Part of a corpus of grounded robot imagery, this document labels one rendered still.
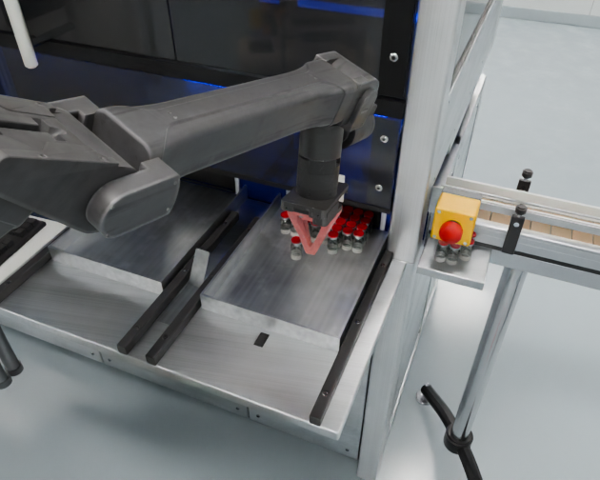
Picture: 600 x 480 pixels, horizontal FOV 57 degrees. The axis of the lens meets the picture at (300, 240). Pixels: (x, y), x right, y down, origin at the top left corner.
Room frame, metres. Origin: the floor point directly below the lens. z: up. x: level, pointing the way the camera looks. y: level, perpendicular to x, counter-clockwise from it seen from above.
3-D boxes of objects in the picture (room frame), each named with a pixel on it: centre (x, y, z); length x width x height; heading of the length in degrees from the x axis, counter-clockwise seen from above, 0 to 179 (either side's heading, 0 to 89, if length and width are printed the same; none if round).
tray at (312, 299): (0.79, -0.01, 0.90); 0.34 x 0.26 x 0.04; 157
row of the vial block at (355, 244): (0.87, -0.04, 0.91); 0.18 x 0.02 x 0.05; 67
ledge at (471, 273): (0.83, -0.32, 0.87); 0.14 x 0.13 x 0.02; 157
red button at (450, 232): (0.76, -0.27, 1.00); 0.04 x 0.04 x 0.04; 67
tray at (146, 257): (0.92, 0.30, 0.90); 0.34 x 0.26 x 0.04; 157
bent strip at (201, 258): (0.71, 0.21, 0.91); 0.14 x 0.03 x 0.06; 156
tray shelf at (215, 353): (0.79, 0.17, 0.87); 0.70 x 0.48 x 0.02; 67
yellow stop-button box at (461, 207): (0.80, -0.29, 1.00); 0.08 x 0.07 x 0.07; 157
